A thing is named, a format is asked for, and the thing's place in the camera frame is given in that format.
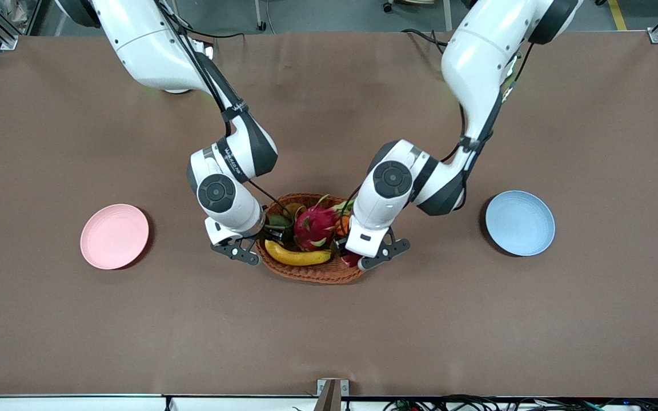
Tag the pink dragon fruit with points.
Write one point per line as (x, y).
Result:
(313, 227)

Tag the orange mandarin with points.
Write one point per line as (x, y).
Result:
(343, 227)

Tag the brown table cover sheet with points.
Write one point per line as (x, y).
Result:
(329, 331)

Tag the pink round plate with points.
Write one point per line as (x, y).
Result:
(115, 237)

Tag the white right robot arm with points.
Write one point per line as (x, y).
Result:
(152, 51)

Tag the dark green avocado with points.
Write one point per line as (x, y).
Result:
(279, 220)

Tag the yellow banana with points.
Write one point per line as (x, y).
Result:
(300, 258)

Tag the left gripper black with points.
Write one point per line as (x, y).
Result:
(341, 245)

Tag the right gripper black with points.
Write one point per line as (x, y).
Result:
(272, 231)

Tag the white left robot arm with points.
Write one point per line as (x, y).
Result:
(477, 63)

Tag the dark red apple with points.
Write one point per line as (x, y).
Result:
(350, 260)

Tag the brown green kiwi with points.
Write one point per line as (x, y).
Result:
(293, 210)

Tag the brown wicker basket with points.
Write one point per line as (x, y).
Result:
(317, 274)

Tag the light blue round plate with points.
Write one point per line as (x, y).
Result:
(520, 224)

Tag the metal bracket with dark post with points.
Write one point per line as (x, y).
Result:
(329, 397)

